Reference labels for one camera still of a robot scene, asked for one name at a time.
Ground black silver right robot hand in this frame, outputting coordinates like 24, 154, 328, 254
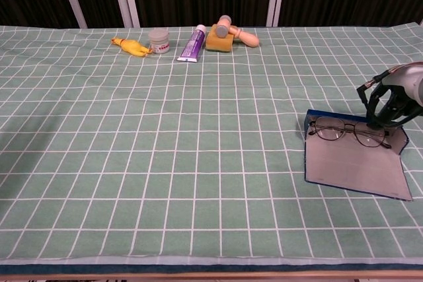
365, 61, 423, 129

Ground thin-framed eyeglasses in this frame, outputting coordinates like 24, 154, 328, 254
308, 116, 393, 149

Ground blue rectangular box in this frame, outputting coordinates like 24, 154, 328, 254
303, 109, 413, 202

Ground wooden toy mallet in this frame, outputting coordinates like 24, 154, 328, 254
213, 15, 260, 48

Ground yellow sponge block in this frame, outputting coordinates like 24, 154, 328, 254
205, 23, 234, 53

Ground purple white toothpaste tube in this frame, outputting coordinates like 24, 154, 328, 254
176, 24, 208, 63

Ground green white checked tablecloth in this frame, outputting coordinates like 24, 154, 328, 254
0, 22, 423, 265

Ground small white jar grey lid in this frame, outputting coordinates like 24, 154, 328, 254
147, 28, 171, 55

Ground yellow rubber chicken toy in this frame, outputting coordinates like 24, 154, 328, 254
110, 36, 153, 57

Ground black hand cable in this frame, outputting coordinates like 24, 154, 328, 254
356, 61, 423, 118

